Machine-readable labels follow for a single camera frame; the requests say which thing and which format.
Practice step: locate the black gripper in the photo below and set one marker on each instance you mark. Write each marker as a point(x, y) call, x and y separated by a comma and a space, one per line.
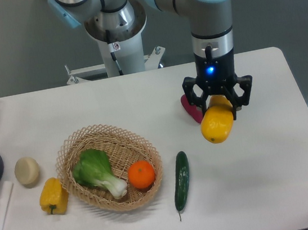
point(215, 70)

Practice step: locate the yellow mango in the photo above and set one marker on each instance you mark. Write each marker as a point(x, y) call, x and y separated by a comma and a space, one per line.
point(218, 120)

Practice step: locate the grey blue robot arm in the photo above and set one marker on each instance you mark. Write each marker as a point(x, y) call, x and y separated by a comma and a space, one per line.
point(210, 26)

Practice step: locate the purple sweet potato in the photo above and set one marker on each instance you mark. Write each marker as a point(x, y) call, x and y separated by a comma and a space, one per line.
point(194, 111)

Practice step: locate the green cucumber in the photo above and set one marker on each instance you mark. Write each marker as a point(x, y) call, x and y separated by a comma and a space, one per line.
point(181, 181)

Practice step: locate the woven wicker basket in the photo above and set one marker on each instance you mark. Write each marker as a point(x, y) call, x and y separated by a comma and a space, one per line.
point(123, 149)

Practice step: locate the orange fruit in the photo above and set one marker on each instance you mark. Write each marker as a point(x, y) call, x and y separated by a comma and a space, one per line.
point(141, 174)

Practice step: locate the green bok choy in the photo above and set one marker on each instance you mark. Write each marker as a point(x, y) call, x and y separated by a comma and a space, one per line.
point(94, 170)

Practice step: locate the yellow bell pepper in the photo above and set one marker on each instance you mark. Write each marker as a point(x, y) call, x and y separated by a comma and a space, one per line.
point(54, 198)

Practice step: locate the beige round potato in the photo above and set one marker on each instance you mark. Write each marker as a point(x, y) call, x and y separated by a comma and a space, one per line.
point(27, 172)

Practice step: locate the white daikon radish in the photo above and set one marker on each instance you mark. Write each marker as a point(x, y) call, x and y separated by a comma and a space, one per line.
point(4, 201)

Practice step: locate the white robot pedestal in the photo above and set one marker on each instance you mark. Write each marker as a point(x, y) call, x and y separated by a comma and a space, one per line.
point(118, 35)

